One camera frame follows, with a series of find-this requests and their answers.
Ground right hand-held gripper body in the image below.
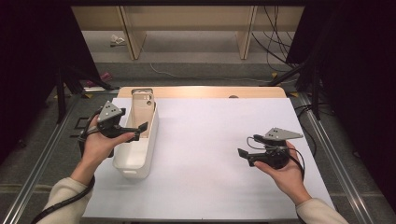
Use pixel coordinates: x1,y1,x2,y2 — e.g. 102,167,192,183
248,127,304,171

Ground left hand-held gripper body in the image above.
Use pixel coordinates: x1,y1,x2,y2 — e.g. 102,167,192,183
96,100,136,140

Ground peach phone case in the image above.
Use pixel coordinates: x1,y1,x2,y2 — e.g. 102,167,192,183
130,90,156,139

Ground white plastic storage box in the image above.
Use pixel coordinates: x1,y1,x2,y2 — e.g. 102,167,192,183
112,99,160,180

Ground person's left hand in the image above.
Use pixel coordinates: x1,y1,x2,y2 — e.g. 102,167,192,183
78,112,136,175

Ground person's right hand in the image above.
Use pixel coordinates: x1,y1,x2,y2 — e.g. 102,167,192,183
253,140,313,206

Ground pink packet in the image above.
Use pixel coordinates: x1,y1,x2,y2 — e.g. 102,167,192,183
86,72,113,88

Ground white table sheet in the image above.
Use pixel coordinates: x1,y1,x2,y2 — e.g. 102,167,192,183
83,97,335,220

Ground black metal stand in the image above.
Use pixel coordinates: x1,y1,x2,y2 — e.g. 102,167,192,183
261,62,321,121
55,66,120,125

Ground crumpled white paper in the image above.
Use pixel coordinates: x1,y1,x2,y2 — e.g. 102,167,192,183
109,34,127,48

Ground dark curtain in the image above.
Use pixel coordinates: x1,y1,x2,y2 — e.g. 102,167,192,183
286,0,396,203
0,6,101,162

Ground light wooden shelf unit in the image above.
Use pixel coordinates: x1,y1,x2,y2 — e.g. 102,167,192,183
71,6,305,61

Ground right hand-held gripper cable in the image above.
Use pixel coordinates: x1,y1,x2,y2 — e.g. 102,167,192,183
246,135,306,181

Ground hand-held gripper cable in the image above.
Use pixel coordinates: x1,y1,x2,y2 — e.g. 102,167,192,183
246,135,306,181
30,106,104,224

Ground white floor cable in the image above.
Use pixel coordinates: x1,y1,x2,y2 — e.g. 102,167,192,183
148,63,272,83

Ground aluminium floor rail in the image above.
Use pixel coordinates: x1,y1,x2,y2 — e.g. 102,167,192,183
298,92,375,224
1,92,83,224

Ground black floor cables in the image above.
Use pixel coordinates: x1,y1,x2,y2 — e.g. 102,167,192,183
251,6,300,73

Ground left hand-held gripper cable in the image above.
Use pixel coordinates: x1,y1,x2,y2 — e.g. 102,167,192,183
30,106,104,224

